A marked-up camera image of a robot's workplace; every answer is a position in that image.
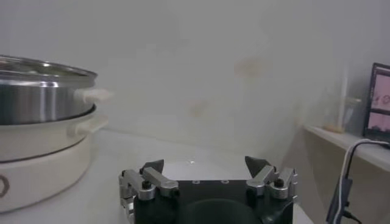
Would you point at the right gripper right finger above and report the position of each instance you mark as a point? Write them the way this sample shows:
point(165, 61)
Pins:
point(265, 178)

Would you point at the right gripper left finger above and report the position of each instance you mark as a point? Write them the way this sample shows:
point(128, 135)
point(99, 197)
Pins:
point(152, 179)

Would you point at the perforated steel steamer basket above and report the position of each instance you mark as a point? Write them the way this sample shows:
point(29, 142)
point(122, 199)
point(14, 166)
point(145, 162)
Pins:
point(36, 100)

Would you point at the white rectangular table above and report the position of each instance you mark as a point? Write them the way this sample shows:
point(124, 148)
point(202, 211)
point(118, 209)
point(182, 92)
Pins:
point(105, 170)

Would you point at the white side table with cup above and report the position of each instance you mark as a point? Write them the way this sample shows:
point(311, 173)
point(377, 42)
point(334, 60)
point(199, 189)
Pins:
point(365, 176)

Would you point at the clear plastic drink cup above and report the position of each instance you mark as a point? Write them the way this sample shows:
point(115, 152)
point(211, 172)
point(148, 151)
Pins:
point(350, 112)

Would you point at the cream electric cooker pot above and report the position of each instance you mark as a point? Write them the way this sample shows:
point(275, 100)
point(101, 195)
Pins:
point(39, 170)

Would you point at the dark framed monitor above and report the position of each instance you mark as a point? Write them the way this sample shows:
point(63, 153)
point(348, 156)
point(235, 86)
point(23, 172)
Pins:
point(379, 103)

